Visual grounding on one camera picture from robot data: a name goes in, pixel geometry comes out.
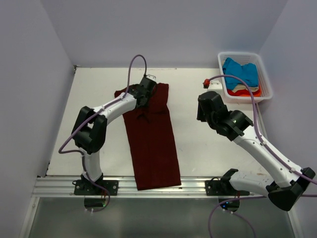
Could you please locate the orange red t shirt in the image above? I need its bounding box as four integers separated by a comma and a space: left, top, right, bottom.
227, 87, 262, 97

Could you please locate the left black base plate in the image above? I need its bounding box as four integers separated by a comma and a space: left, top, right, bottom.
72, 179, 118, 196

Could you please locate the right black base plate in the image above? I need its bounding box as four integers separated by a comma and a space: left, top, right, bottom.
205, 178, 250, 196

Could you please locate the aluminium mounting rail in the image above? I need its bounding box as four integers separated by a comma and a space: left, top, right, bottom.
32, 175, 293, 199

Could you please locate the white plastic basket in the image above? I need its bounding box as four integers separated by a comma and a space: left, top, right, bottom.
217, 52, 273, 103

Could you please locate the blue t shirt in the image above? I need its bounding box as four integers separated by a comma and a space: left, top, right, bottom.
222, 58, 259, 87

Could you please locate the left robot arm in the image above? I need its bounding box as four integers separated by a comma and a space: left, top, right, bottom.
72, 75, 157, 195

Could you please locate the dark red t shirt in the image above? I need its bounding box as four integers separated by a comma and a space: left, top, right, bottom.
123, 83, 181, 190

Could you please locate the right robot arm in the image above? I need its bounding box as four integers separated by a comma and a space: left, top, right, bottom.
197, 91, 316, 211

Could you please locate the cream t shirt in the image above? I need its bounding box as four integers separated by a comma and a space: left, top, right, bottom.
232, 84, 260, 93

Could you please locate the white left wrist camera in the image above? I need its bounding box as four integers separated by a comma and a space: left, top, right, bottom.
146, 74, 156, 81

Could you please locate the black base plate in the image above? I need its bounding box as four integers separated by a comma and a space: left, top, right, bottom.
205, 178, 250, 196
72, 179, 118, 196

